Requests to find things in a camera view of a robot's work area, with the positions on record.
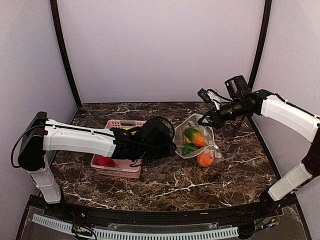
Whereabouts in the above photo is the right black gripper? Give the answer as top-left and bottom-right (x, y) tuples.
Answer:
(198, 97), (250, 129)

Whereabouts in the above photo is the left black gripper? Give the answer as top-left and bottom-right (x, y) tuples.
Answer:
(138, 136), (177, 160)

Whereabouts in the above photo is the orange green toy mango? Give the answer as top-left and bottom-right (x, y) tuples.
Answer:
(184, 128), (205, 147)

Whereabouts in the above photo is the clear dotted zip bag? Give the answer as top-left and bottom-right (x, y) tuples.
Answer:
(173, 113), (225, 168)

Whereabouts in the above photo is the yellow toy banana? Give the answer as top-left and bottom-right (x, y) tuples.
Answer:
(123, 127), (137, 135)

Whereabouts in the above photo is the yellow toy lemon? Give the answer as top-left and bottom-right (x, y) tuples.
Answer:
(185, 137), (192, 144)

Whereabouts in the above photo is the orange toy fruit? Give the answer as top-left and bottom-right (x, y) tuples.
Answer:
(197, 152), (215, 167)

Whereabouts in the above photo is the pink plastic basket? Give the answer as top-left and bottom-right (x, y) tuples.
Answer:
(90, 119), (146, 179)

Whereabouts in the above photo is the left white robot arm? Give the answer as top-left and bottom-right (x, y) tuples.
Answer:
(10, 111), (177, 218)

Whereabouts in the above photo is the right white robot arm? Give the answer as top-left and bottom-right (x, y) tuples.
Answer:
(197, 88), (320, 209)

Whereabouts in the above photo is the red toy fruit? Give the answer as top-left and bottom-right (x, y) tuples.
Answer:
(96, 156), (116, 168)

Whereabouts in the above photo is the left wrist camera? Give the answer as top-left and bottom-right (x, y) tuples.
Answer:
(139, 116), (175, 146)

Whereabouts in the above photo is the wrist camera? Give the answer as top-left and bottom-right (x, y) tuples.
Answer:
(139, 116), (175, 146)
(224, 75), (252, 101)

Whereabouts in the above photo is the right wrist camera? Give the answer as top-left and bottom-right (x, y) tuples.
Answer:
(224, 75), (252, 101)

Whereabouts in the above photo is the right black frame post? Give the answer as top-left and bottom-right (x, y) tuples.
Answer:
(241, 0), (273, 105)

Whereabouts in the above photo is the black frame post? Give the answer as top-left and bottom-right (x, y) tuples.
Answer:
(49, 0), (82, 109)
(241, 0), (273, 105)

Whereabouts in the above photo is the white slotted cable duct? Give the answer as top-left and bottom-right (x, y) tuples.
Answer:
(31, 214), (239, 240)

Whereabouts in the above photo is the black front rail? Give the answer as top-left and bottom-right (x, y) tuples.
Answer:
(22, 195), (283, 233)

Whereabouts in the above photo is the left black frame post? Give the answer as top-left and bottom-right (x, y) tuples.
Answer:
(49, 0), (82, 109)

